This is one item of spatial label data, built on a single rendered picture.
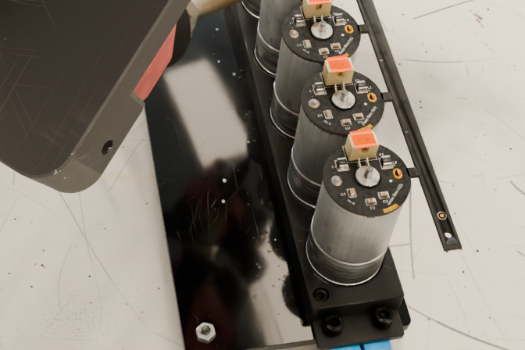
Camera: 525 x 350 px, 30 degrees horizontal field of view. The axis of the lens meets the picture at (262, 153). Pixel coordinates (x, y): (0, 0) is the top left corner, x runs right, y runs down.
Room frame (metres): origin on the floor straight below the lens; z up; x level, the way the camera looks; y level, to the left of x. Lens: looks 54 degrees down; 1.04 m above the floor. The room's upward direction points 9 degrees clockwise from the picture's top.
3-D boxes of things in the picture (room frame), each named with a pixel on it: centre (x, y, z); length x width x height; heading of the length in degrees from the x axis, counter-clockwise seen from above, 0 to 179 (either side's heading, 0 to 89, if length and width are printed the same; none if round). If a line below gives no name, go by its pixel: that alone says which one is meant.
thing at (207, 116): (0.21, 0.00, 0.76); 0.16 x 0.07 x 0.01; 18
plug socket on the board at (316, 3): (0.22, -0.01, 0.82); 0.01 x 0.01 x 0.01; 18
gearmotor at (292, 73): (0.21, -0.01, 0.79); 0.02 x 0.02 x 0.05
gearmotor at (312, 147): (0.19, -0.02, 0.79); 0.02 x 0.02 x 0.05
